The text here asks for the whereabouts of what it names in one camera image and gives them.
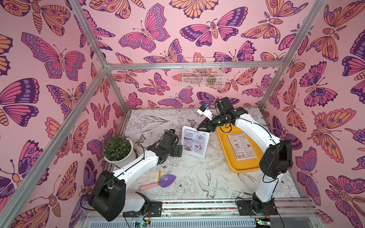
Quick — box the old menu sheet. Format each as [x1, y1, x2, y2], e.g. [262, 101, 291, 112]
[183, 128, 208, 156]

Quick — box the clear acrylic menu holder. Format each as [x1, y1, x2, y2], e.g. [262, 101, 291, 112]
[181, 126, 210, 159]

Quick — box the new menu sheet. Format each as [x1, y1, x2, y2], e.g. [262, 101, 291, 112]
[227, 133, 257, 161]

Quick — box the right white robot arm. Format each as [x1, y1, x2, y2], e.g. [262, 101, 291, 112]
[197, 97, 292, 215]

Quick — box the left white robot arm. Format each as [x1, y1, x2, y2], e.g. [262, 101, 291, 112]
[88, 129, 183, 222]

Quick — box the yellow stick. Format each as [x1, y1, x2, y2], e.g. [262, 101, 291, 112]
[157, 171, 161, 183]

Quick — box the purple pink toy shovel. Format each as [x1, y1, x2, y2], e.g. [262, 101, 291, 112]
[140, 174, 176, 191]

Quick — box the green item in basket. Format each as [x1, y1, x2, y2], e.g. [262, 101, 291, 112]
[206, 76, 216, 86]

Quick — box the white potted green plant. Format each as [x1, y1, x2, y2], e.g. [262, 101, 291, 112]
[103, 135, 138, 168]

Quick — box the yellow plastic tray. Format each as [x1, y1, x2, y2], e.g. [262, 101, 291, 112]
[217, 126, 264, 173]

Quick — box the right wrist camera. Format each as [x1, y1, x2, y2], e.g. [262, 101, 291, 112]
[197, 104, 213, 120]

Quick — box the white wire wall basket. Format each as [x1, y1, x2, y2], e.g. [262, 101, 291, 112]
[181, 61, 226, 89]

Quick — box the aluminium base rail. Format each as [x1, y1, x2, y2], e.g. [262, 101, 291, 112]
[79, 198, 317, 220]

